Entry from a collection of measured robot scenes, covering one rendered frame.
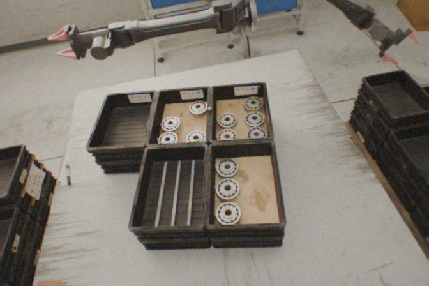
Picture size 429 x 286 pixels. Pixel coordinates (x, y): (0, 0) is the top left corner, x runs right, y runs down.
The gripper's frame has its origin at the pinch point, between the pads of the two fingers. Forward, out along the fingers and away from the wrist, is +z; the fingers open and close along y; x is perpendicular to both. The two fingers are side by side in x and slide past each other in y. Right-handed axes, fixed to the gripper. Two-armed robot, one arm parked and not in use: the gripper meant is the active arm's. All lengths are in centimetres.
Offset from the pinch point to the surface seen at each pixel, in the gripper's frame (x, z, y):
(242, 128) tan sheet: -2, -66, 62
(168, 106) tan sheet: 24, -28, 63
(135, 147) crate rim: -10, -13, 53
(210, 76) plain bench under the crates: 61, -56, 76
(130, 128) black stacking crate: 13, -7, 63
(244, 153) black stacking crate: -19, -64, 59
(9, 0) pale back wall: 275, 159, 88
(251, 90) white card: 19, -75, 56
